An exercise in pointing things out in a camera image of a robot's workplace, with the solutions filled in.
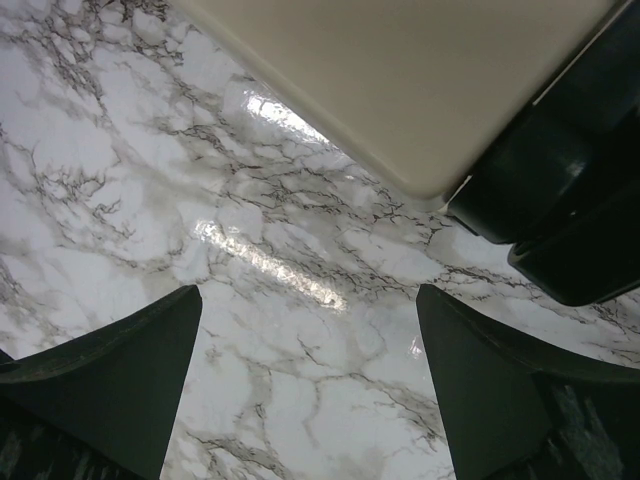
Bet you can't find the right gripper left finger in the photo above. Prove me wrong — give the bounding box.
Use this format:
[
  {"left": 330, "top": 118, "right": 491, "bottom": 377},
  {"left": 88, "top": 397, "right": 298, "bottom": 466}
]
[{"left": 1, "top": 285, "right": 202, "bottom": 479}]

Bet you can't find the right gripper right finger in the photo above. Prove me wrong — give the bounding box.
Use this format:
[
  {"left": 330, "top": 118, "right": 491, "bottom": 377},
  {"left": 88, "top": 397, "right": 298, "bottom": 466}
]
[{"left": 416, "top": 284, "right": 639, "bottom": 479}]

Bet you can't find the beige three-tier shelf rack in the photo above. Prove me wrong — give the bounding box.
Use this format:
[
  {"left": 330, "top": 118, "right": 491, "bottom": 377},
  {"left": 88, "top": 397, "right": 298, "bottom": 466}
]
[{"left": 180, "top": 1, "right": 639, "bottom": 306}]

